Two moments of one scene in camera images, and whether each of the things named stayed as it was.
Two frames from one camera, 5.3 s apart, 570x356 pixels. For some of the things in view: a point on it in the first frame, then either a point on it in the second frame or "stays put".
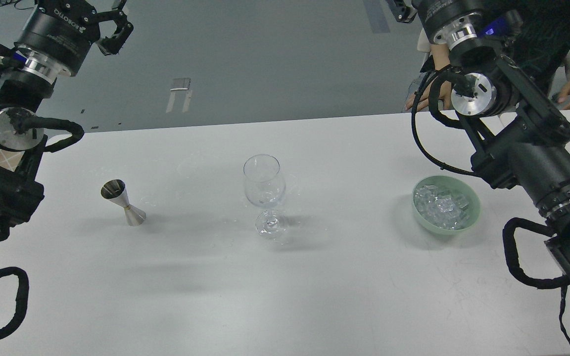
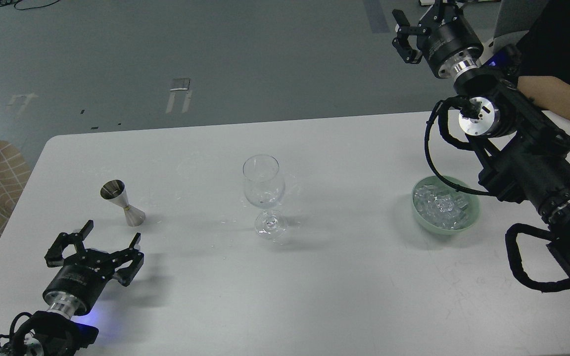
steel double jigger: [115, 191] stays put
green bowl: [445, 205] stays put
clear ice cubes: [444, 209] stays put
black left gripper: [60, 33] → [75, 286]
